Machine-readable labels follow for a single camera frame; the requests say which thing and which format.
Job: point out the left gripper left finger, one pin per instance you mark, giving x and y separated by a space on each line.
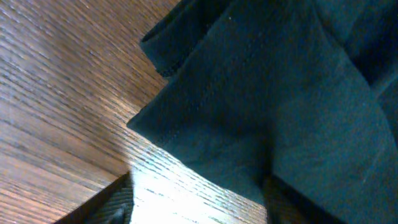
112 205

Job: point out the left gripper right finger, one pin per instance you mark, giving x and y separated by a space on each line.
285 205

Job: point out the black t-shirt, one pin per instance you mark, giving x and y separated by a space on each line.
303 93

